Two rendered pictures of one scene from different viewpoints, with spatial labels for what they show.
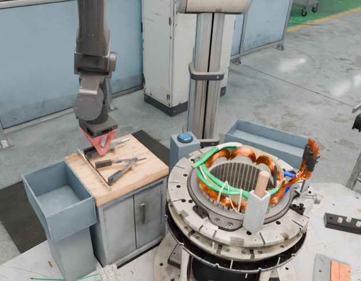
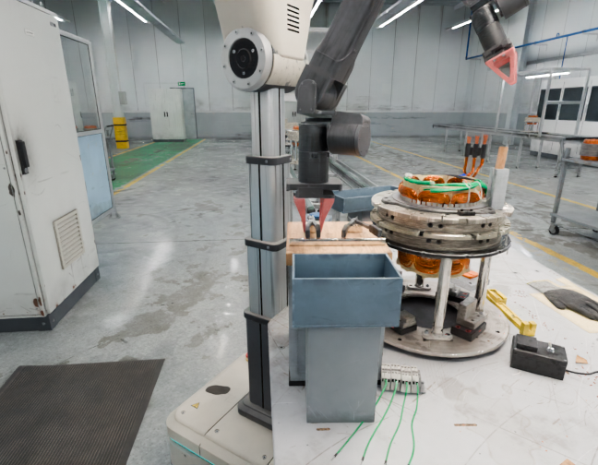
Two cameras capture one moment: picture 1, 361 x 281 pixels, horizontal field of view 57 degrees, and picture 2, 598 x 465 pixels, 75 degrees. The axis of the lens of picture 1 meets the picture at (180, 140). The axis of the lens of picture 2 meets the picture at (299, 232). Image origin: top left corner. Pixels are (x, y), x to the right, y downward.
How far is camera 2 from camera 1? 0.88 m
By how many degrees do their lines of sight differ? 49
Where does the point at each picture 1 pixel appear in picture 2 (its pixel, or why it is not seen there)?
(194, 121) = (277, 218)
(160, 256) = (388, 336)
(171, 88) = (40, 287)
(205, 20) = (274, 97)
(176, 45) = (31, 221)
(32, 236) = not seen: outside the picture
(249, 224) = (498, 201)
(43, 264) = (317, 436)
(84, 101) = (364, 128)
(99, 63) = (335, 95)
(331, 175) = not seen: hidden behind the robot
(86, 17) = (365, 25)
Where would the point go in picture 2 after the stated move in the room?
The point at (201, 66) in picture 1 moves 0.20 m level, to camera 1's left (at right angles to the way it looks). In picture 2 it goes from (275, 149) to (221, 155)
